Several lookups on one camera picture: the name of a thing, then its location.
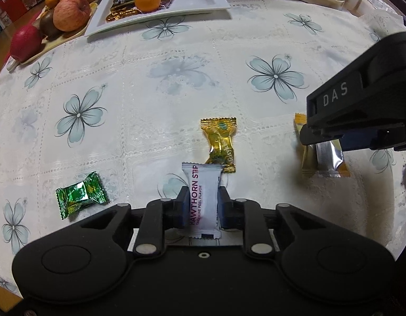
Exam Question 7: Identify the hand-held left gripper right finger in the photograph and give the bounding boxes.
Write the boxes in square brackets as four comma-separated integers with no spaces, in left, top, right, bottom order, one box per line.
[218,186,332,260]

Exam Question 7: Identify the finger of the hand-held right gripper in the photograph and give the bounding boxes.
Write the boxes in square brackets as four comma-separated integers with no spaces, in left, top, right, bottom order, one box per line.
[300,122,406,152]

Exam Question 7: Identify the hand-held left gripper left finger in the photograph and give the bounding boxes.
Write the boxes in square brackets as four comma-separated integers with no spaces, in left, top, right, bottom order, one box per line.
[76,186,190,260]

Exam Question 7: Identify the white strip snack packet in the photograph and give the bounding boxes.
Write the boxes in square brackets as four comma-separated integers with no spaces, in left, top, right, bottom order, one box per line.
[177,162,223,240]

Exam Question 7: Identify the silver snack packet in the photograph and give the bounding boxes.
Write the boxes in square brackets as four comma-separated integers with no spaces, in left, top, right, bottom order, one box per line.
[315,140,345,172]

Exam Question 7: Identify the yellow orange-edged snack packet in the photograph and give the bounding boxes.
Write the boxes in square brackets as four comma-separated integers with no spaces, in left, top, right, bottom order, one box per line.
[294,112,351,178]

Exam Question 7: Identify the golden green-print candy packet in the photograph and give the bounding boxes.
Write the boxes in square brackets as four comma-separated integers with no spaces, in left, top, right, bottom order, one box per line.
[200,117,238,174]

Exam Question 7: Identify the green candy packet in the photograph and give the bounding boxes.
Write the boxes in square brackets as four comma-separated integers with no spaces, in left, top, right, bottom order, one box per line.
[56,171,109,220]

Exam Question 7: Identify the white rectangular plate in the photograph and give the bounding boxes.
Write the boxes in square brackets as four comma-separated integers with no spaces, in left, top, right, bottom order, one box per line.
[84,0,231,37]

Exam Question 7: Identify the gold foil candies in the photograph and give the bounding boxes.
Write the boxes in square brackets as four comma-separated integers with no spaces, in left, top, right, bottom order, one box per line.
[106,7,142,22]

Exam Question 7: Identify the wooden fruit tray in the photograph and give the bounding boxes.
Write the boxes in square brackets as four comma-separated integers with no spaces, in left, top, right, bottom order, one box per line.
[6,2,99,72]

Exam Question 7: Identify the round orange tangerine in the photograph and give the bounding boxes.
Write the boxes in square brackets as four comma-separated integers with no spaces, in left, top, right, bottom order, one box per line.
[134,0,162,12]

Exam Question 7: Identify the dark red apple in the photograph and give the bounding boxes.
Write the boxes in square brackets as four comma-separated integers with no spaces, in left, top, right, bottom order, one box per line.
[10,24,43,62]

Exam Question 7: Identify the brown kiwi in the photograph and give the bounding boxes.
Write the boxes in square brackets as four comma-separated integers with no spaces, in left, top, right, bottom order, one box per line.
[39,8,62,39]

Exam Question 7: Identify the red storage boxes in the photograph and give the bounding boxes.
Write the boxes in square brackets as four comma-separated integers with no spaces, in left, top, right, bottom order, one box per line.
[0,0,42,37]

